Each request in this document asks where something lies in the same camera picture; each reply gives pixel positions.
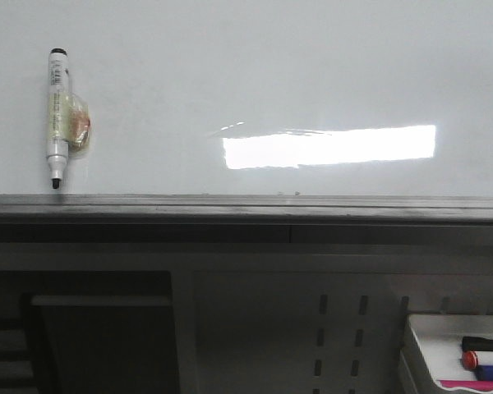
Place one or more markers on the white black whiteboard marker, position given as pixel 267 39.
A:
pixel 68 121

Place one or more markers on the white whiteboard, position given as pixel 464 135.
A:
pixel 256 97

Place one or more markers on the grey whiteboard bottom ledge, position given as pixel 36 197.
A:
pixel 247 218

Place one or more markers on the grey slotted metal panel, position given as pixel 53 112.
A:
pixel 315 318

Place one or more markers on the dark grey box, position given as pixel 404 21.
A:
pixel 102 332

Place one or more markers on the white plastic tray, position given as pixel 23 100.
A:
pixel 432 350

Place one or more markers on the red capped marker in tray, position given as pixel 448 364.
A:
pixel 472 359

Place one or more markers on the blue marker in tray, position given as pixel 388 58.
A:
pixel 484 373

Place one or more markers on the pink item in tray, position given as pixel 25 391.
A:
pixel 481 386

